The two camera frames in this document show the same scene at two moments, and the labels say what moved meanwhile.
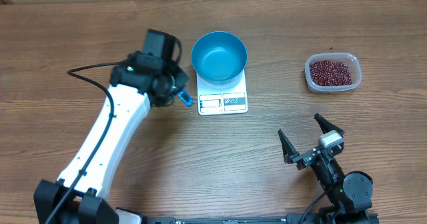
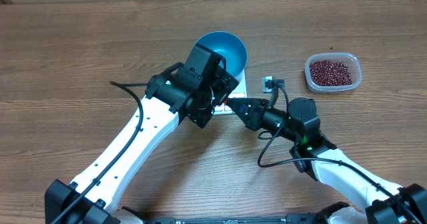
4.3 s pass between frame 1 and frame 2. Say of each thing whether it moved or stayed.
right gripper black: moved
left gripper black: moved
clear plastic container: stayed
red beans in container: stayed
